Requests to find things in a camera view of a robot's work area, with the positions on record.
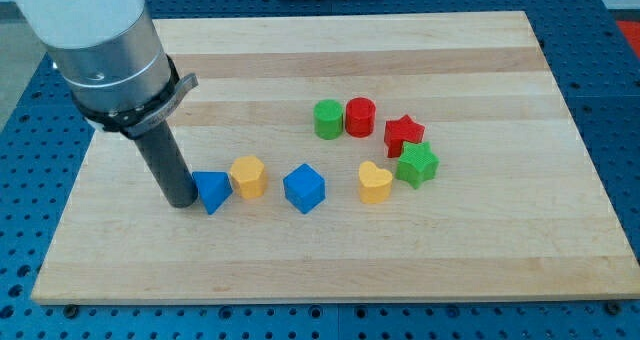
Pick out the yellow heart block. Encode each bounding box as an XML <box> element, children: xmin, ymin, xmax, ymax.
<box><xmin>358</xmin><ymin>161</ymin><xmax>393</xmax><ymax>204</ymax></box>

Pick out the red cylinder block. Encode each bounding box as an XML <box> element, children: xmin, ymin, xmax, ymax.
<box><xmin>345</xmin><ymin>97</ymin><xmax>376</xmax><ymax>138</ymax></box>

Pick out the blue cube block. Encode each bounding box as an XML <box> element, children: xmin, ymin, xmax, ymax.
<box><xmin>283</xmin><ymin>163</ymin><xmax>326</xmax><ymax>214</ymax></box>

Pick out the green cylinder block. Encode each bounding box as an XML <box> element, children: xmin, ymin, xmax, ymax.
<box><xmin>313</xmin><ymin>99</ymin><xmax>344</xmax><ymax>140</ymax></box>

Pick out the yellow hexagon block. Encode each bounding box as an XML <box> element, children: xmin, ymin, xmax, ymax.
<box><xmin>229</xmin><ymin>155</ymin><xmax>268</xmax><ymax>199</ymax></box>

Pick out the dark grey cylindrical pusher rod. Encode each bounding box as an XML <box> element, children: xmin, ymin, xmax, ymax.
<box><xmin>134</xmin><ymin>121</ymin><xmax>198</xmax><ymax>208</ymax></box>

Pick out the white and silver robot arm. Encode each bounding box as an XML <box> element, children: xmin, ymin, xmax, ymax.
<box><xmin>14</xmin><ymin>0</ymin><xmax>198</xmax><ymax>208</ymax></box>

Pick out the light wooden board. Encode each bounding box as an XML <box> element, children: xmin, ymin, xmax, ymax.
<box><xmin>32</xmin><ymin>11</ymin><xmax>639</xmax><ymax>305</ymax></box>

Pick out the green star block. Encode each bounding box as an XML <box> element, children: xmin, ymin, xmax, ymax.
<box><xmin>395</xmin><ymin>141</ymin><xmax>440</xmax><ymax>189</ymax></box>

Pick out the red star block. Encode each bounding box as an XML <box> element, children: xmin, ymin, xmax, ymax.
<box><xmin>384</xmin><ymin>114</ymin><xmax>425</xmax><ymax>158</ymax></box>

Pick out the blue triangle block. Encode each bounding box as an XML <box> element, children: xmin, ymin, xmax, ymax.
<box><xmin>192</xmin><ymin>171</ymin><xmax>233</xmax><ymax>215</ymax></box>

